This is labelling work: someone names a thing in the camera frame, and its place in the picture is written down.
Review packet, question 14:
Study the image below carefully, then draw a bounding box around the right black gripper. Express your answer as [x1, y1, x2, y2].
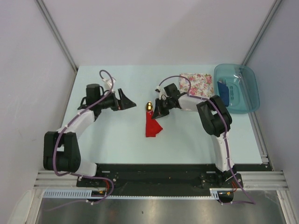
[152, 98, 173, 120]

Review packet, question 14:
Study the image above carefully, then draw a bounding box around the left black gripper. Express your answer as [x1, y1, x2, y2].
[98, 89, 136, 112]

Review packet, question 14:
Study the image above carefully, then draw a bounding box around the red paper napkin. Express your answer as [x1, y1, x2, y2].
[145, 111, 163, 137]

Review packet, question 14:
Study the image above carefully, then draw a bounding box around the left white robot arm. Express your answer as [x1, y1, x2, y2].
[43, 84, 136, 187]

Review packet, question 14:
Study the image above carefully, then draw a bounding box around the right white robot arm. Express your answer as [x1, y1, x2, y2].
[152, 84, 234, 187]

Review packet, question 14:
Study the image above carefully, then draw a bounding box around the blue napkin roll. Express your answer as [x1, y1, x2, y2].
[217, 78, 229, 107]

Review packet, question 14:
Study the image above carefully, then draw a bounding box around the floral tray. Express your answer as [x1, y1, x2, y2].
[179, 73, 214, 98]

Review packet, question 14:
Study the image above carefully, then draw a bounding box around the teal plastic bin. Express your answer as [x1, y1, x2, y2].
[214, 63, 260, 114]

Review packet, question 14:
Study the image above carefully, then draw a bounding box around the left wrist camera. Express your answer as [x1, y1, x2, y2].
[102, 77, 116, 92]

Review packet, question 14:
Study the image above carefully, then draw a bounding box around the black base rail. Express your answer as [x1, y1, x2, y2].
[48, 163, 273, 196]

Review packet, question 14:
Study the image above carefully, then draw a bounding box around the white cable duct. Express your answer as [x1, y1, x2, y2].
[43, 189, 219, 200]

